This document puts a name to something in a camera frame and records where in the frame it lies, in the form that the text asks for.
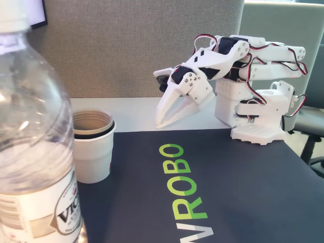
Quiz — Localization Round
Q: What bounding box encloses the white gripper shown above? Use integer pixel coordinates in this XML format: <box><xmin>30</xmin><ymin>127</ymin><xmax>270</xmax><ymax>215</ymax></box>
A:
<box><xmin>155</xmin><ymin>65</ymin><xmax>216</xmax><ymax>129</ymax></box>

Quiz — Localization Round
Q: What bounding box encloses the white paper cup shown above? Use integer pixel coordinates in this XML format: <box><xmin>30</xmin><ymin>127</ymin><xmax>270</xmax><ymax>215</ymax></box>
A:
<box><xmin>73</xmin><ymin>120</ymin><xmax>116</xmax><ymax>184</ymax></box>

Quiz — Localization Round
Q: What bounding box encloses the clear plastic water bottle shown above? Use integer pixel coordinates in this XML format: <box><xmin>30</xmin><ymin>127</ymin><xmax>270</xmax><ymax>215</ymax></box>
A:
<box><xmin>0</xmin><ymin>0</ymin><xmax>88</xmax><ymax>243</ymax></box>

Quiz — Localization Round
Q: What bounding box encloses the grey fabric partition panel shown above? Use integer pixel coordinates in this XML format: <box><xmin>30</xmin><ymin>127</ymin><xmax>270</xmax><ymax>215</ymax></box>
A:
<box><xmin>42</xmin><ymin>0</ymin><xmax>246</xmax><ymax>99</ymax></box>

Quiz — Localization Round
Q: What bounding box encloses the dark mat with green lettering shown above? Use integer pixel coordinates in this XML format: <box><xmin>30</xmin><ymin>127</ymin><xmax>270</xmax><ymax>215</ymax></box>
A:
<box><xmin>75</xmin><ymin>128</ymin><xmax>324</xmax><ymax>243</ymax></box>

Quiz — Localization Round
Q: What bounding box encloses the grey office chair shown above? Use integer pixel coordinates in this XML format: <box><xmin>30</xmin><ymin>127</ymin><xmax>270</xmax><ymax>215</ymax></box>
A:
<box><xmin>288</xmin><ymin>101</ymin><xmax>324</xmax><ymax>178</ymax></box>

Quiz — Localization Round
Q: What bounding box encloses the black framed white board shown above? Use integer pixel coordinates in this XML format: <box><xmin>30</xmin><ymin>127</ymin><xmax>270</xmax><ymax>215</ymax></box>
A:
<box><xmin>29</xmin><ymin>0</ymin><xmax>49</xmax><ymax>31</ymax></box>

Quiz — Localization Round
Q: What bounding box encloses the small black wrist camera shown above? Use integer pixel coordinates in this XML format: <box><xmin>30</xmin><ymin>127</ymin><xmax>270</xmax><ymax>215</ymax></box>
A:
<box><xmin>153</xmin><ymin>67</ymin><xmax>178</xmax><ymax>92</ymax></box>

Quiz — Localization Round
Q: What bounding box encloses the red black white servo cable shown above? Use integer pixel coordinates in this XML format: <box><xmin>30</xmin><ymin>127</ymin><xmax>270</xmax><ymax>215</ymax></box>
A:
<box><xmin>249</xmin><ymin>43</ymin><xmax>309</xmax><ymax>77</ymax></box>
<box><xmin>282</xmin><ymin>93</ymin><xmax>308</xmax><ymax>133</ymax></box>
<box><xmin>193</xmin><ymin>34</ymin><xmax>221</xmax><ymax>55</ymax></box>
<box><xmin>242</xmin><ymin>73</ymin><xmax>268</xmax><ymax>106</ymax></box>

